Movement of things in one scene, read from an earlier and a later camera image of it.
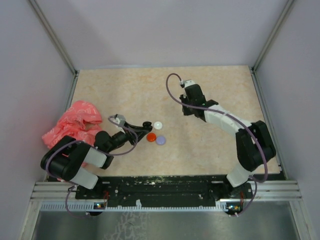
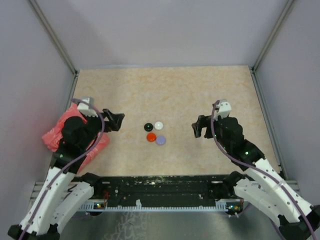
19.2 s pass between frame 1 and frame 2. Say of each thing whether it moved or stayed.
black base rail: stayed
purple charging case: stayed
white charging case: stayed
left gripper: moved
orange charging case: stayed
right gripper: moved
